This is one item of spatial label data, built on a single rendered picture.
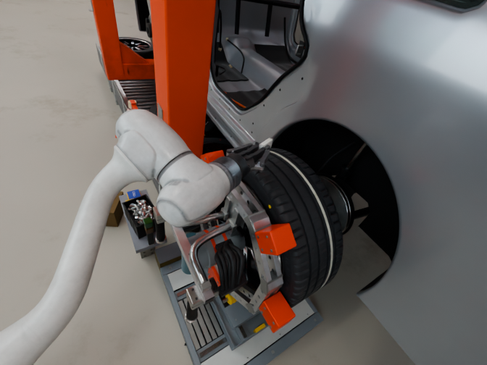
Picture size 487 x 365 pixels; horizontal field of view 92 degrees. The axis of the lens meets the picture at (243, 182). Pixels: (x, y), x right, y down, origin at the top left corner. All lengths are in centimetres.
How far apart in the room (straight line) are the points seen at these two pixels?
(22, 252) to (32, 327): 164
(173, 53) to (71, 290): 70
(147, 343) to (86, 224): 126
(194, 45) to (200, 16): 8
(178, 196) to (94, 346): 141
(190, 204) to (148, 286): 140
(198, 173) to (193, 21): 54
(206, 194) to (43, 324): 35
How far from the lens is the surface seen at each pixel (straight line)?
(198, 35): 91
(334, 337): 197
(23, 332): 59
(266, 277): 78
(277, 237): 67
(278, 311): 88
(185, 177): 49
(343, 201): 117
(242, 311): 155
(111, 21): 284
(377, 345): 213
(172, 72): 91
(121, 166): 54
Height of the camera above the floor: 168
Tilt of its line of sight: 43 degrees down
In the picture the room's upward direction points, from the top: 15 degrees clockwise
